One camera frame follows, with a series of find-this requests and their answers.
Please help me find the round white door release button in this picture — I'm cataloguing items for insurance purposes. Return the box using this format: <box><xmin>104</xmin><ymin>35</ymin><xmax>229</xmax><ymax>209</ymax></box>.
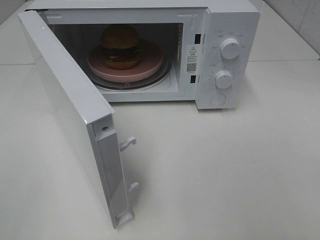
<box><xmin>210</xmin><ymin>93</ymin><xmax>226</xmax><ymax>106</ymax></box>

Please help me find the glass microwave turntable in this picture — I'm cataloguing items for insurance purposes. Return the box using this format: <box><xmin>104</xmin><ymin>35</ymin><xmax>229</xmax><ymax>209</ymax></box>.
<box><xmin>86</xmin><ymin>58</ymin><xmax>172</xmax><ymax>91</ymax></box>

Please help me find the burger with sesame-free bun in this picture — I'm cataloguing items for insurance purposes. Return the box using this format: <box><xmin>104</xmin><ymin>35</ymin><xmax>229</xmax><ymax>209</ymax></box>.
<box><xmin>100</xmin><ymin>24</ymin><xmax>143</xmax><ymax>70</ymax></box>

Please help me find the upper white microwave knob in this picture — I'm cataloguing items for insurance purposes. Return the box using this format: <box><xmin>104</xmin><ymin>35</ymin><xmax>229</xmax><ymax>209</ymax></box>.
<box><xmin>220</xmin><ymin>37</ymin><xmax>240</xmax><ymax>60</ymax></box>

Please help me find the white warning label sticker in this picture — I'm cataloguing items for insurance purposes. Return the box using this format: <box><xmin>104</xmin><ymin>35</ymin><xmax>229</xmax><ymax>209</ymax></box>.
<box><xmin>185</xmin><ymin>44</ymin><xmax>201</xmax><ymax>75</ymax></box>

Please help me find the white microwave knob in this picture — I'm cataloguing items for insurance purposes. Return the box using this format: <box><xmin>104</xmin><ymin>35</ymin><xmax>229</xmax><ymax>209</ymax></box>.
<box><xmin>214</xmin><ymin>70</ymin><xmax>233</xmax><ymax>89</ymax></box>
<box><xmin>220</xmin><ymin>37</ymin><xmax>240</xmax><ymax>60</ymax></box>

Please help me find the lower white microwave knob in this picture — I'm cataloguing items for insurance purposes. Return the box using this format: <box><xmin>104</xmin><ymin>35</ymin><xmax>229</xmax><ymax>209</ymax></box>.
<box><xmin>214</xmin><ymin>70</ymin><xmax>233</xmax><ymax>89</ymax></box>

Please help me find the pink round plate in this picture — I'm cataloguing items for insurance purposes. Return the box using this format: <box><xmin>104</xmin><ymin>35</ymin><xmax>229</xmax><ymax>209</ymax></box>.
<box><xmin>87</xmin><ymin>40</ymin><xmax>164</xmax><ymax>83</ymax></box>

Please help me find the white microwave door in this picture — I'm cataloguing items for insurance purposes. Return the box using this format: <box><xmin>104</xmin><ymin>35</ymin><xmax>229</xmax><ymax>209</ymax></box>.
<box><xmin>18</xmin><ymin>10</ymin><xmax>139</xmax><ymax>229</ymax></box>

